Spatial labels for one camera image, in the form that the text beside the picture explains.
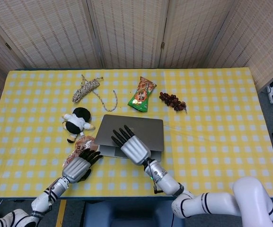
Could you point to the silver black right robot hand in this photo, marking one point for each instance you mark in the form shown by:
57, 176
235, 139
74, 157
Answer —
134, 147

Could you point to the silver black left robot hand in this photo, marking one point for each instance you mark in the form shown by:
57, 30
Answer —
77, 169

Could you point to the silver laptop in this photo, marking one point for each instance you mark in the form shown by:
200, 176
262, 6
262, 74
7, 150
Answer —
148, 132

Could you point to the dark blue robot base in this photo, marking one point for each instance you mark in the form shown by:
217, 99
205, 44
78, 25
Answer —
131, 215

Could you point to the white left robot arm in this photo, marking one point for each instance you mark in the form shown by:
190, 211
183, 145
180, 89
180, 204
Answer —
41, 203

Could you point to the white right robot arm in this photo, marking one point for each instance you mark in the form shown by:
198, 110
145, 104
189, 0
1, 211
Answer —
167, 179

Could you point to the orange sausage snack packet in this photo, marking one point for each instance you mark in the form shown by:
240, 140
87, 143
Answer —
81, 146

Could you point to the black white plush cow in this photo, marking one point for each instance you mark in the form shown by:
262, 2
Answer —
76, 120

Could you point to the green orange snack bag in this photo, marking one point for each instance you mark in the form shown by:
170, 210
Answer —
141, 97

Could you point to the dark red grape bunch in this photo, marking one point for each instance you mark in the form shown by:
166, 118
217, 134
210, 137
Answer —
171, 100

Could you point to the yellow white checked tablecloth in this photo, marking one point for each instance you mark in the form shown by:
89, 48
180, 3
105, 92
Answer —
221, 142

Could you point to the woven folding screen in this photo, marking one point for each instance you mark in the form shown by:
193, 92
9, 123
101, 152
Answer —
126, 30

